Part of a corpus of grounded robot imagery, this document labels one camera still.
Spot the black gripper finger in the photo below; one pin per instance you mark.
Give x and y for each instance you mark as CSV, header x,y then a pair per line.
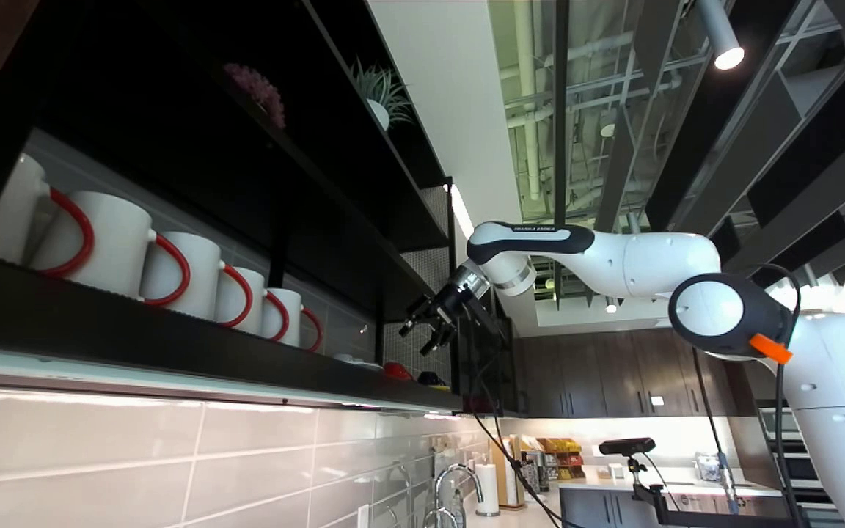
x,y
438,339
419,313

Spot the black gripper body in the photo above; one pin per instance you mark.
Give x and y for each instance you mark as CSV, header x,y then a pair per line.
x,y
460,300

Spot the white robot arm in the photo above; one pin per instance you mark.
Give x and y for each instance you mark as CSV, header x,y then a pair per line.
x,y
714,313

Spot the red bowl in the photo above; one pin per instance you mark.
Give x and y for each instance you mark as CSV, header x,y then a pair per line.
x,y
397,374

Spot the paper towel roll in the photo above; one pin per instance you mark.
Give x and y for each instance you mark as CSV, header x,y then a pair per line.
x,y
488,492

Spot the chrome kitchen faucet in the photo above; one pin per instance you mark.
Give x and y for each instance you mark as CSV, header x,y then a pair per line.
x,y
448,496

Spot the green plant in white pot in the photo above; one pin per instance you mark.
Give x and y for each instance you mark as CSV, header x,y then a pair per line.
x,y
382,91

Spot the purple flower plant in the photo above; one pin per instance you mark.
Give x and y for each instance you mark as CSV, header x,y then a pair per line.
x,y
259,88

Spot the ceiling spot light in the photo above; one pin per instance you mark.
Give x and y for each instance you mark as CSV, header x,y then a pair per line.
x,y
727,44

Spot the leftmost white mug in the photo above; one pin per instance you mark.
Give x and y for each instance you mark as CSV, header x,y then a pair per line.
x,y
18,204

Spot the white red-handled mug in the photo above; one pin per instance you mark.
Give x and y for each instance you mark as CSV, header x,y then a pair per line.
x,y
284,314
240,298
96,240
180,275
313,329

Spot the black camera on stand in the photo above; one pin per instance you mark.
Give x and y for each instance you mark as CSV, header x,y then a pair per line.
x,y
630,449

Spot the black wall shelf unit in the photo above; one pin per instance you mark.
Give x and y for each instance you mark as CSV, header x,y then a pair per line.
x,y
326,197

